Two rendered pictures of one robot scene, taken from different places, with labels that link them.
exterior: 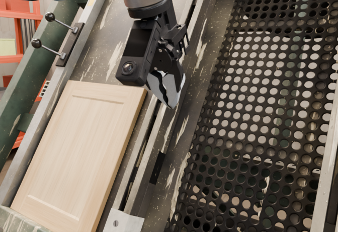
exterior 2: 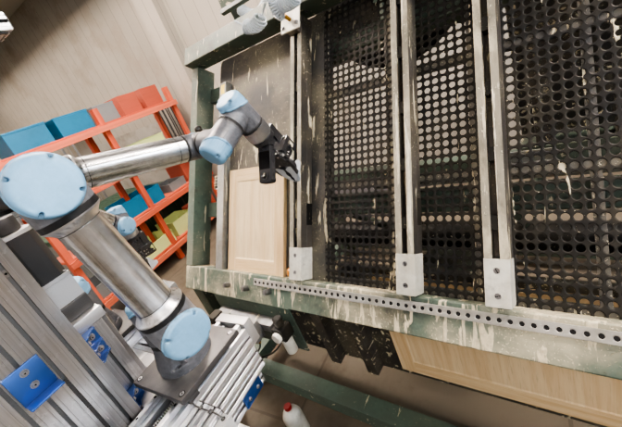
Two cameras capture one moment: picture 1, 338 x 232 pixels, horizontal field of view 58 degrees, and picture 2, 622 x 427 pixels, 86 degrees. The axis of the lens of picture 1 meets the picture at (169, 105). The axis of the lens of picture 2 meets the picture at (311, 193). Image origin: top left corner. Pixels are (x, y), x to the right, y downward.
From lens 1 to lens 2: 53 cm
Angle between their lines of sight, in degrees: 12
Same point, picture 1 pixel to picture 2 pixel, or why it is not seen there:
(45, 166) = (239, 235)
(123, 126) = (279, 194)
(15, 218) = (234, 273)
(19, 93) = (199, 190)
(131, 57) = (264, 169)
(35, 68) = (202, 168)
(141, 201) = (305, 237)
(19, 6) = (153, 99)
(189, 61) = (305, 135)
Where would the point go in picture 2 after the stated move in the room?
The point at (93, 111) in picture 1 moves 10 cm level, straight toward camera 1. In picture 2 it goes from (256, 188) to (258, 194)
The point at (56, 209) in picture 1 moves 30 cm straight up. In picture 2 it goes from (256, 259) to (228, 203)
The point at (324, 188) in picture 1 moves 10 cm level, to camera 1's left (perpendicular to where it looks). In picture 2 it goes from (397, 198) to (367, 208)
